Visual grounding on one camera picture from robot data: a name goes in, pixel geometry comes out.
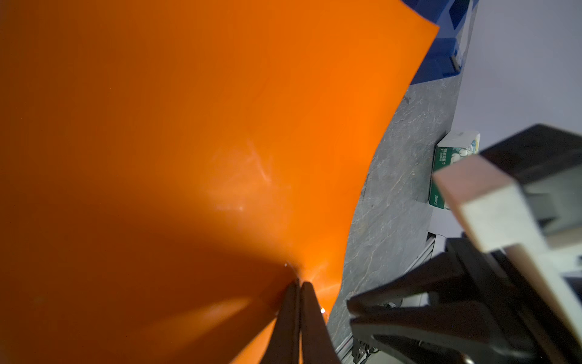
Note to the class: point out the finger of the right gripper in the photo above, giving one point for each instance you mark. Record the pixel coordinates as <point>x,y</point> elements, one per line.
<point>434,275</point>
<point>454,332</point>

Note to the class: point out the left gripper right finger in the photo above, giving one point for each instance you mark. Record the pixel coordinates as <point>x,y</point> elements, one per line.
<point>317,347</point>

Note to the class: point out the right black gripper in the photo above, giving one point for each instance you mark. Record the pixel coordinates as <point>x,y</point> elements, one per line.
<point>546,162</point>

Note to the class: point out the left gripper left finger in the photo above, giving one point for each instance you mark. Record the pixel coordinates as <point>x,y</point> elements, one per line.
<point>283,346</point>

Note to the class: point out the colourful tissue box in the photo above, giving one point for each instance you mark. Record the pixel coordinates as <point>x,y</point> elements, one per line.
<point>455,146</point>

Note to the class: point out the blue tape dispenser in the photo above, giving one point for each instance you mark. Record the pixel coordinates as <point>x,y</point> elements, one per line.
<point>446,54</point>

